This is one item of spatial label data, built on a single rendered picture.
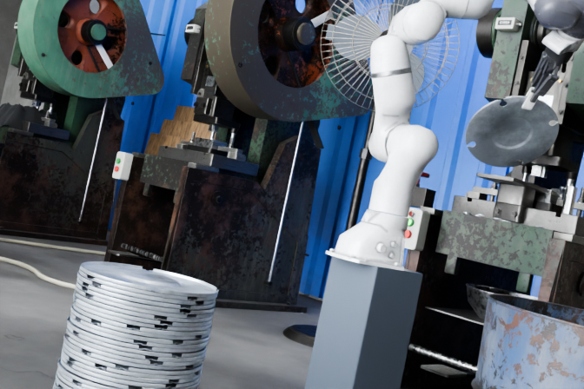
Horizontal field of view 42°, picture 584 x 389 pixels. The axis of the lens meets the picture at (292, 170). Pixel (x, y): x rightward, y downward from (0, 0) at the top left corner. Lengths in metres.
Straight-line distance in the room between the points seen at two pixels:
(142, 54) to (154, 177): 1.55
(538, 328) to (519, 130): 1.33
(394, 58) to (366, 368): 0.81
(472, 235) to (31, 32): 3.05
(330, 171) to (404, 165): 2.70
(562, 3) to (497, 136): 0.52
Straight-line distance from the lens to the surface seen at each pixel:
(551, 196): 2.69
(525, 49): 2.76
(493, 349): 1.36
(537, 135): 2.56
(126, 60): 5.12
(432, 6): 2.06
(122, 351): 1.56
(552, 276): 2.38
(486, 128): 2.51
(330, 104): 3.79
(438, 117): 4.37
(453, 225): 2.61
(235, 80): 3.41
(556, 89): 2.71
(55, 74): 4.84
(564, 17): 2.25
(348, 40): 3.30
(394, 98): 2.07
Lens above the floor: 0.58
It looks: 2 degrees up
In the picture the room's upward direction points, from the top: 12 degrees clockwise
